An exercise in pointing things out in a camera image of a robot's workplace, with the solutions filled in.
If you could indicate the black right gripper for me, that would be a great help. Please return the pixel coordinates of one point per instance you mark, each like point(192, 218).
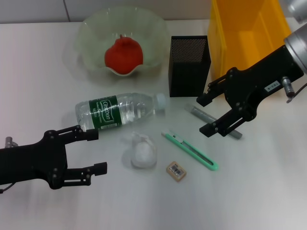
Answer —
point(251, 83)

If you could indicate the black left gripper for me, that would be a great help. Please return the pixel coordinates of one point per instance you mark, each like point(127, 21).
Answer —
point(28, 163)

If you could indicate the white garlic bulb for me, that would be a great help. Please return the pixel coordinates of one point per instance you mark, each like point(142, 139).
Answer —
point(142, 153)

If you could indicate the clear green-label water bottle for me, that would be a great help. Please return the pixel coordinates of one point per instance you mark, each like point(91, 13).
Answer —
point(134, 109)

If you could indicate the red-orange fruit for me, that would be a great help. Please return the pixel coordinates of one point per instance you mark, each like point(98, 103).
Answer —
point(122, 57)

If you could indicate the grey pen in clear sleeve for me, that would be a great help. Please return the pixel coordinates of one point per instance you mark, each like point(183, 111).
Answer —
point(201, 113)

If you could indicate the green utility knife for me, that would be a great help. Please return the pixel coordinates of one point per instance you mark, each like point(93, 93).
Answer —
point(189, 148)

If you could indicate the black mesh pen holder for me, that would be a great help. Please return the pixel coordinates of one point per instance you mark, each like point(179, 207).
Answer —
point(187, 76)

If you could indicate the beige eraser with barcode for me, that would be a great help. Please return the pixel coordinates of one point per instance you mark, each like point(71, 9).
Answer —
point(176, 171)

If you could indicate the silver left gripper connector stud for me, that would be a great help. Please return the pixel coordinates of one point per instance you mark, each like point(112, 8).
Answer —
point(10, 141)

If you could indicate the silver gripper connector stud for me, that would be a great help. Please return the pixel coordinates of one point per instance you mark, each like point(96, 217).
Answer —
point(287, 86)
point(10, 141)

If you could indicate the silver right gripper connector stud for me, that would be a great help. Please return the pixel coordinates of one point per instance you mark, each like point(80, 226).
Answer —
point(287, 86)

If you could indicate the yellow plastic storage bin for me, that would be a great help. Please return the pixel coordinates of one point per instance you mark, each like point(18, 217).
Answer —
point(239, 24)

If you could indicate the pale green wavy glass bowl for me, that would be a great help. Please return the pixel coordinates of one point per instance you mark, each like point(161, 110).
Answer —
point(148, 36)

